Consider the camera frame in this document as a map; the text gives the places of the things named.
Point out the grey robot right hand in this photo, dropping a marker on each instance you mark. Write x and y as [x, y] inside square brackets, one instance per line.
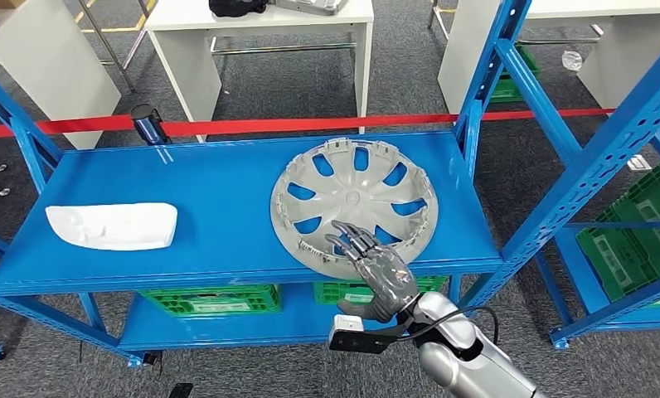
[387, 280]

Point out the grey plastic wheel hubcap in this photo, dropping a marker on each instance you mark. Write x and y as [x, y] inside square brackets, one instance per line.
[352, 192]

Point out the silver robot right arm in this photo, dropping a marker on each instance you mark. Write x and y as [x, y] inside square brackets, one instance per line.
[473, 368]

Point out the green plastic crate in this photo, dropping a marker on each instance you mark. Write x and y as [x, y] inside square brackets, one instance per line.
[626, 252]
[335, 292]
[209, 302]
[506, 90]

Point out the red barrier belt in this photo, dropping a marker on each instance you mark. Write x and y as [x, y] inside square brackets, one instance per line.
[280, 125]

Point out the white table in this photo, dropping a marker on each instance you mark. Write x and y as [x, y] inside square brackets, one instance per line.
[61, 71]
[190, 63]
[462, 60]

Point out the white plastic mirror cover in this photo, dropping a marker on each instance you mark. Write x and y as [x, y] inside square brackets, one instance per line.
[113, 226]

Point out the grey flat case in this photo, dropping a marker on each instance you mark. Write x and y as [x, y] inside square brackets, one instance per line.
[311, 5]

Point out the black bag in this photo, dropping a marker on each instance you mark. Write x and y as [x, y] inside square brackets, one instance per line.
[236, 6]

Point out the brown cardboard box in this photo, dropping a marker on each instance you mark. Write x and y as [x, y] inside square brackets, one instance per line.
[3, 3]

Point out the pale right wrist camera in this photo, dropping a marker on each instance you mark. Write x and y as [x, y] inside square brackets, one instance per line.
[346, 323]

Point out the black barrier post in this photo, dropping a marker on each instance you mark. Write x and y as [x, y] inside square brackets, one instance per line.
[148, 123]

